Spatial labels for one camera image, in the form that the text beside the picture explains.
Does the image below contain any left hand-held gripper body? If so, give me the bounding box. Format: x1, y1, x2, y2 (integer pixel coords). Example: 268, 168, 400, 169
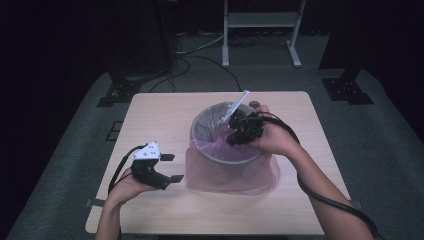
130, 140, 173, 191

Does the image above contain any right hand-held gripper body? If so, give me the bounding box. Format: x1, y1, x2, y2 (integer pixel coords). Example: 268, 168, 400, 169
220, 89, 266, 147

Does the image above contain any pink plastic bag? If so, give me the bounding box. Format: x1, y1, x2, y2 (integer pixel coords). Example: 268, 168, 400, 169
184, 103, 282, 197

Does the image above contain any person's left hand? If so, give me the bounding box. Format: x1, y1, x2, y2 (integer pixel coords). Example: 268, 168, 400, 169
105, 167, 158, 208

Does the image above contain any person's right hand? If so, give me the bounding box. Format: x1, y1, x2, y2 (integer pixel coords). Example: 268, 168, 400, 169
248, 104, 301, 158

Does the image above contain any black stand base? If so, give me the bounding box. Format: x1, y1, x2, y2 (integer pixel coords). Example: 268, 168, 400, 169
96, 71, 143, 108
321, 68, 374, 106

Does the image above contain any white metal stand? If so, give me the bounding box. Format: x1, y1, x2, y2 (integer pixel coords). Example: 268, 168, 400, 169
222, 0, 307, 69

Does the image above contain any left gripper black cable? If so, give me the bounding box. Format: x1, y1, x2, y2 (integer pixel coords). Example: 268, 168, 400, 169
107, 143, 148, 195

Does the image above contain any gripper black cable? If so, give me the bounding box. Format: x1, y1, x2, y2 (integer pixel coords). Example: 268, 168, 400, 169
246, 111, 381, 240
107, 143, 148, 195

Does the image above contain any black floor tape frame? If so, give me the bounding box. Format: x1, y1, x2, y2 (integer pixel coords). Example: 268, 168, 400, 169
105, 120, 124, 142

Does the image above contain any black floor cable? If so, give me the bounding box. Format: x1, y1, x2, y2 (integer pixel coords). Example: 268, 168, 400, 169
148, 54, 243, 93

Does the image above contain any grey floor cable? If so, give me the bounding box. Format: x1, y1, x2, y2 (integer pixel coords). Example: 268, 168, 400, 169
176, 33, 224, 56

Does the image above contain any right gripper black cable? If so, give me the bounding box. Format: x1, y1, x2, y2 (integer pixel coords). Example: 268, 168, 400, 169
246, 111, 381, 240

